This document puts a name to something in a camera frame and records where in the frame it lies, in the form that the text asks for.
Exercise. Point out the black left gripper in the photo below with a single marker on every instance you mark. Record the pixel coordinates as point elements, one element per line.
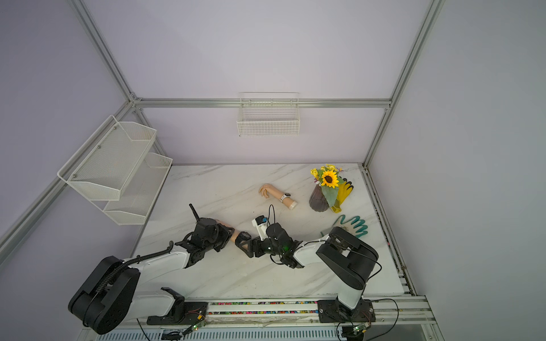
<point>226,233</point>

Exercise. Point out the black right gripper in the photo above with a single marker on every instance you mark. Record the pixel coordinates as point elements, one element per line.
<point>253,242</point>

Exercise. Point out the black strap wrist watch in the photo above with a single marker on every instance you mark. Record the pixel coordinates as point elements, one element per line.
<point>242,237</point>

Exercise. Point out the mannequin hand with black watch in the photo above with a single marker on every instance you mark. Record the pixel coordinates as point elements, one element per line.
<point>232,232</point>

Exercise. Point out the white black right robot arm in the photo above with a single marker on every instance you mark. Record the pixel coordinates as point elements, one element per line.
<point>349,258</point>

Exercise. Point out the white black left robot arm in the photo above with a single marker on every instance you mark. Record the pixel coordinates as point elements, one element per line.
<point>113,294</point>

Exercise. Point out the mannequin hand with white watch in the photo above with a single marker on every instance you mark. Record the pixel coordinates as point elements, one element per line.
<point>268,190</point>

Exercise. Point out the white patterned wrist watch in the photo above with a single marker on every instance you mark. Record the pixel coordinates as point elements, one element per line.
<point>284,196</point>

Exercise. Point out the purple ribbed glass vase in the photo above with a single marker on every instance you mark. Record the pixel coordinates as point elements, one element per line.
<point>317,200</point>

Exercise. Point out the artificial sunflower bouquet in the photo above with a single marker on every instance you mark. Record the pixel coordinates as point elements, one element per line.
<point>328,180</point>

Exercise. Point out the green white work glove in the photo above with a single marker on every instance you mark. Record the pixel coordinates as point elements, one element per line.
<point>354,225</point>

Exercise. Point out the yellow black work glove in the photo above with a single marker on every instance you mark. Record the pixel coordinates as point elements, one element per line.
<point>344,190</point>

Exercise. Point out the white two-tier mesh shelf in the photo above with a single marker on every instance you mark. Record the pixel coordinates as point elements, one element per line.
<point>117,171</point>

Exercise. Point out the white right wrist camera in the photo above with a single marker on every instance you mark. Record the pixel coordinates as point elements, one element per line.
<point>261,224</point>

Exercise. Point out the white wire wall basket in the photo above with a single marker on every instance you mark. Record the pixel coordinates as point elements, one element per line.
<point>268,121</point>

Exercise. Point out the aluminium frame back rail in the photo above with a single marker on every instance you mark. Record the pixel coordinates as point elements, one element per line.
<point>237,102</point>

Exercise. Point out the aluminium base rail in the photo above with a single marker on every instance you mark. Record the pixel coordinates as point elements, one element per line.
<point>401,310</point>

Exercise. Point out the aluminium frame left post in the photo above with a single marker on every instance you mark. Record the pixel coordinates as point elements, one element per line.
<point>84,16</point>

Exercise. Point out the aluminium frame post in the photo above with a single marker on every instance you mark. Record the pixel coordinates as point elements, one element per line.
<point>423,33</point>
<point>84,16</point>

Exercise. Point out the aluminium frame right post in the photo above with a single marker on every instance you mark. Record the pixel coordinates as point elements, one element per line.
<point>423,33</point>

